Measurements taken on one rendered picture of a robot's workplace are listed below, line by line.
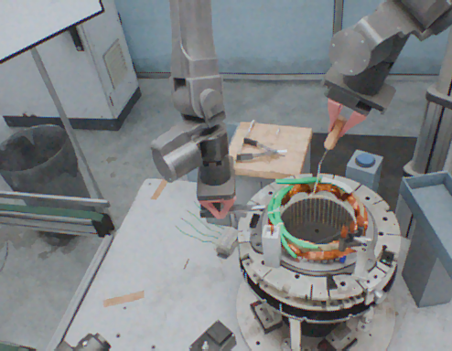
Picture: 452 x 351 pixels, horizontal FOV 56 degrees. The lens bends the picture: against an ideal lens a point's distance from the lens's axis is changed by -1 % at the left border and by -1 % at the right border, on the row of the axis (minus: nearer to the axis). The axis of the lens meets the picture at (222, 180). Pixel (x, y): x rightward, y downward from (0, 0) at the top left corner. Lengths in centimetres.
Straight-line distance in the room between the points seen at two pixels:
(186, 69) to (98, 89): 243
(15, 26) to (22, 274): 145
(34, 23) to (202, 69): 95
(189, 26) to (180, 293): 76
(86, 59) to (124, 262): 189
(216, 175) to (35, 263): 193
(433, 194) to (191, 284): 65
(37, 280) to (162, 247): 127
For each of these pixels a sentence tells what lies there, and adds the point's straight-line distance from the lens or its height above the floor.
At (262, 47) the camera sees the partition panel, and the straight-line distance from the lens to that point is 319.
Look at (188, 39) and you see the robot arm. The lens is 65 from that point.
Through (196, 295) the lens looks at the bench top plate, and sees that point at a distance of 118.
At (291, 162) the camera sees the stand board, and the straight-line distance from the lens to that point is 107.
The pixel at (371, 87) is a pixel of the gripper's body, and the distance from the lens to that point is 65.
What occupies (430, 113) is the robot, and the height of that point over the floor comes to 112.
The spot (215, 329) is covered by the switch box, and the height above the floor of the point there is 84.
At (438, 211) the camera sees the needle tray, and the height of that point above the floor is 102.
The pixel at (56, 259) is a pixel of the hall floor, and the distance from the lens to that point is 252.
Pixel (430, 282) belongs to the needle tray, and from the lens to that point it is 109.
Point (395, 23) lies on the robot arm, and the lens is 58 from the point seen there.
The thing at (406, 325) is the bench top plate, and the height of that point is 78.
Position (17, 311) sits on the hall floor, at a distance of 242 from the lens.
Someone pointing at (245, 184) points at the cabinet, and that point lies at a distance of 111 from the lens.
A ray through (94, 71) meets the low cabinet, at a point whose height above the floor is 50.
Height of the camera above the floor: 177
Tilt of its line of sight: 43 degrees down
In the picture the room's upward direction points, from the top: 10 degrees counter-clockwise
